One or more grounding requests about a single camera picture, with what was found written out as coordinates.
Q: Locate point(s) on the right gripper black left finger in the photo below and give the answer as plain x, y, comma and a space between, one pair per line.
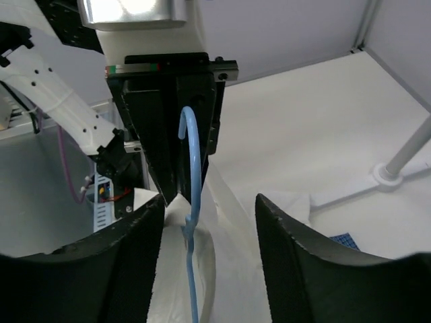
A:
105, 277

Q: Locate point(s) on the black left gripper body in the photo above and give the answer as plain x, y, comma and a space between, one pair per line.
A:
165, 70

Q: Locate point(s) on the white shirt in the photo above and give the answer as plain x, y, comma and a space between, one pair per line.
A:
228, 270

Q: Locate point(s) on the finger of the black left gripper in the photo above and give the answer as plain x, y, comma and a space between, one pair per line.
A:
147, 106

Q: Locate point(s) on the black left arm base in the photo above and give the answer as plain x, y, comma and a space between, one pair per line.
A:
118, 188

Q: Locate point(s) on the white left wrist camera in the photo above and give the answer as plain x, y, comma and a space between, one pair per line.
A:
130, 28

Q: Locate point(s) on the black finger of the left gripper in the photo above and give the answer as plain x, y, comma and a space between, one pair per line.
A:
196, 101

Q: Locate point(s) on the silver clothes rack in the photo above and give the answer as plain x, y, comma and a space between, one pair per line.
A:
414, 144

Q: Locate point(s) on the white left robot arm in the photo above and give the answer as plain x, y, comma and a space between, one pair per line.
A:
25, 69

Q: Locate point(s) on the light blue hanger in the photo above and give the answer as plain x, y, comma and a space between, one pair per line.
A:
193, 202

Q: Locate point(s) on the white rack foot left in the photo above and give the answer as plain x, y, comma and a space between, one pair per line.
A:
378, 179

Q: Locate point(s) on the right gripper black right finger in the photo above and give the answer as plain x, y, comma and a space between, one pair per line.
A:
311, 278

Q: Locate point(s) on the blue plaid shirt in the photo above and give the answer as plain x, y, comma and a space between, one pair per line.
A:
345, 240

